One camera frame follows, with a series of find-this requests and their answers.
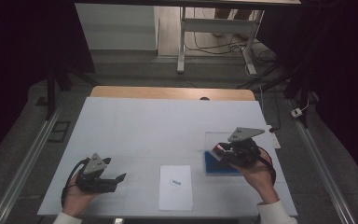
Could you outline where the white board table cover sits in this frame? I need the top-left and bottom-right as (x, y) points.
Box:
(36, 96), (298, 218)

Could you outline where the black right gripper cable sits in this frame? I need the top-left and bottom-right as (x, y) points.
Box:
(256, 147), (277, 186)

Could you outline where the tangle of black floor cables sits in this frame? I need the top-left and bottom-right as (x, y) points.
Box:
(185, 7), (278, 63)

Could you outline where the person's right hand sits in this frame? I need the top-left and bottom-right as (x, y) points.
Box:
(231, 154), (280, 205)

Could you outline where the white desk frame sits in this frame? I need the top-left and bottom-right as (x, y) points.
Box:
(176, 6), (266, 76)

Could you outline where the white paper sheet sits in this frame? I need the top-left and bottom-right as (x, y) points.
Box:
(158, 164), (195, 212)

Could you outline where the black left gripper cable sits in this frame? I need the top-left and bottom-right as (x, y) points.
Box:
(61, 157), (90, 207)

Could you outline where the blue ink pad clear-lid case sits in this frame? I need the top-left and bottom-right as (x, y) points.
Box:
(203, 131), (245, 177)

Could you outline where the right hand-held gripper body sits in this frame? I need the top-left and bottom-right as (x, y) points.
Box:
(225, 126), (266, 169)

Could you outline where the aluminium rail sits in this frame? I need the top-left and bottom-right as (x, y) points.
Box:
(0, 104), (63, 224)
(286, 98), (357, 224)

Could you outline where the black metal stand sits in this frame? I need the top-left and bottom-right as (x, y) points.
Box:
(236, 59), (312, 129)
(45, 57), (98, 121)

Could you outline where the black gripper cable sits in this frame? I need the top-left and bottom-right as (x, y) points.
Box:
(61, 157), (90, 207)
(256, 147), (277, 186)

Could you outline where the white cabinet panel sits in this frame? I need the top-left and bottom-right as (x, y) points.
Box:
(74, 3), (159, 51)

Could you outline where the person's left hand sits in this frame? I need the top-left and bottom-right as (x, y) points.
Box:
(62, 174), (101, 217)

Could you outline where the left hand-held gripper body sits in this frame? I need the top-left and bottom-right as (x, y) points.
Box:
(75, 152), (118, 193)

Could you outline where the wooden table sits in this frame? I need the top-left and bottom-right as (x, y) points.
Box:
(89, 85), (256, 102)

